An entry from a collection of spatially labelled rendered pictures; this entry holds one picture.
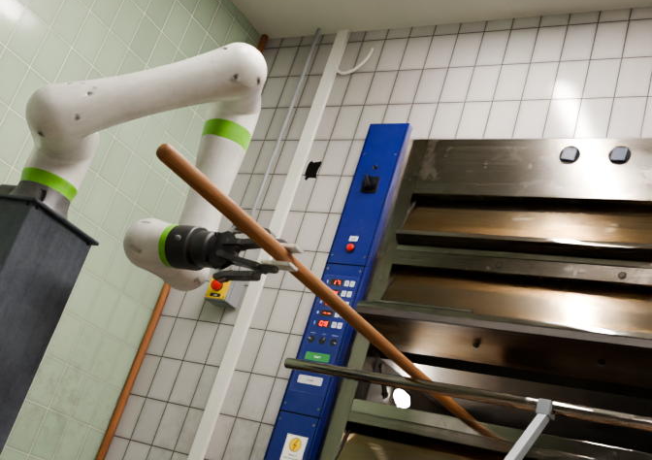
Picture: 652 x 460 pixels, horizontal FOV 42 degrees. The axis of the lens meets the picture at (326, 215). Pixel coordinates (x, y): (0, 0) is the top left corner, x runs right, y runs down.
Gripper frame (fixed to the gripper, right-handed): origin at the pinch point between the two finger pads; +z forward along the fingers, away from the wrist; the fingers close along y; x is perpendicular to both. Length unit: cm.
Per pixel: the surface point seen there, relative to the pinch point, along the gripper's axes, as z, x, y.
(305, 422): -46, -99, 13
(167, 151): 1.5, 39.0, 0.3
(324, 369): -23, -64, 4
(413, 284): -25, -103, -37
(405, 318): -16, -87, -20
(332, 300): 1.5, -19.1, 0.8
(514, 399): 29, -63, 4
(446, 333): -5, -91, -19
